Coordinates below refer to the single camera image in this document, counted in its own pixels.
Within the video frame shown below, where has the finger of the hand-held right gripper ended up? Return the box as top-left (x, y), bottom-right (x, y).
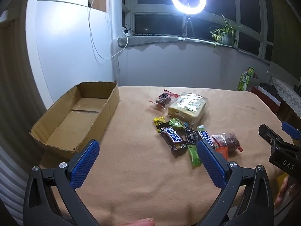
top-left (282, 121), bottom-right (301, 144)
top-left (258, 124), bottom-right (301, 177)

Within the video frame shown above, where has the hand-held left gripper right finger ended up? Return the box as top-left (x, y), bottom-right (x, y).
top-left (197, 140), bottom-right (275, 226)

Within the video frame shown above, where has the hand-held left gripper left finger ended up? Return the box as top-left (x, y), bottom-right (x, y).
top-left (24, 139), bottom-right (101, 226)

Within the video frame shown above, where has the brown cardboard box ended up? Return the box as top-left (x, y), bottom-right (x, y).
top-left (29, 82), bottom-right (120, 160)

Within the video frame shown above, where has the green and white packet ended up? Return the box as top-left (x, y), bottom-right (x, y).
top-left (169, 118), bottom-right (189, 132)

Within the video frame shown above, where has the person's right hand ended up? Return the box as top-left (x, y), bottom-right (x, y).
top-left (275, 176), bottom-right (301, 208)

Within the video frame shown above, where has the person's left hand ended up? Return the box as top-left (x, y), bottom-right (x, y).
top-left (122, 219), bottom-right (156, 226)

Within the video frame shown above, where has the orange snack packet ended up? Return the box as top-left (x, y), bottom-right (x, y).
top-left (215, 147), bottom-right (229, 160)

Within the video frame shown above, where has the lime green candy packet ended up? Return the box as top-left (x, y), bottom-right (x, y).
top-left (186, 145), bottom-right (202, 169)

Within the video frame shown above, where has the small brown chocolate bar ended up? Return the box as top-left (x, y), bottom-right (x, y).
top-left (197, 131), bottom-right (217, 149)

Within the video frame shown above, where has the clear packet of red fruit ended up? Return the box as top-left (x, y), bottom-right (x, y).
top-left (211, 132), bottom-right (243, 154)

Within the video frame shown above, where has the white lace cloth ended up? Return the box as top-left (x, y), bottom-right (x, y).
top-left (269, 75), bottom-right (301, 116)

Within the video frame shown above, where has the red box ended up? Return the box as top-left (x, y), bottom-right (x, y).
top-left (250, 86), bottom-right (282, 114)

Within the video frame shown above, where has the black patterned snack packet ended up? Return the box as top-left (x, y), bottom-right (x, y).
top-left (183, 125), bottom-right (199, 145)

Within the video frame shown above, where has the large brown chocolate bar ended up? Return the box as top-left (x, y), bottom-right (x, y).
top-left (157, 125), bottom-right (189, 159)

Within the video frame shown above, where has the sliced bread in clear bag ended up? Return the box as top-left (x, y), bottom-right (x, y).
top-left (167, 92), bottom-right (209, 126)

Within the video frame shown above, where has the green paper bag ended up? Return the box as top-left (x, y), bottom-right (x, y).
top-left (237, 67), bottom-right (256, 91)

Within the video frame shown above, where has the yellow candy packet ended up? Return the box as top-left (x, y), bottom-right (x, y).
top-left (153, 117), bottom-right (170, 129)

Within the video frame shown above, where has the clear packet with red edges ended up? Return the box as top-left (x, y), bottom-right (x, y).
top-left (149, 89), bottom-right (179, 110)

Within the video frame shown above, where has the potted spider plant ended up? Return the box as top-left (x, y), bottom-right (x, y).
top-left (209, 14), bottom-right (242, 49)

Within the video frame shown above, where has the white cable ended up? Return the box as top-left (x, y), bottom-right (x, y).
top-left (88, 0), bottom-right (129, 59)

